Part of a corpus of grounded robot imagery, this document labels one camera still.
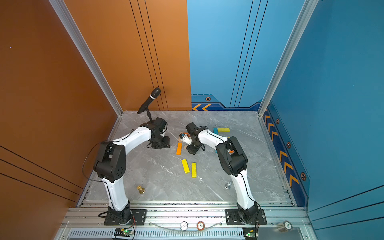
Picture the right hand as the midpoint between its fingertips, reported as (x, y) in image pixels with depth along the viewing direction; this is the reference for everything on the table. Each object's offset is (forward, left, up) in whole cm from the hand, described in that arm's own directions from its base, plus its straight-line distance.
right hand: (193, 148), depth 100 cm
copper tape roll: (-43, -4, 0) cm, 44 cm away
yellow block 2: (-14, +5, +2) cm, 14 cm away
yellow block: (+15, -21, +1) cm, 26 cm away
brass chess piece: (-28, +27, +3) cm, 39 cm away
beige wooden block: (+2, +9, +6) cm, 11 cm away
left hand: (0, +16, +5) cm, 17 cm away
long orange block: (+1, +7, +13) cm, 15 cm away
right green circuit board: (-46, -28, -2) cm, 54 cm away
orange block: (-1, +9, +1) cm, 10 cm away
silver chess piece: (-25, -19, +2) cm, 32 cm away
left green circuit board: (-46, +32, -1) cm, 57 cm away
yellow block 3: (-16, -1, +1) cm, 16 cm away
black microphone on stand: (+20, +22, +32) cm, 43 cm away
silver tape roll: (-44, -42, +6) cm, 61 cm away
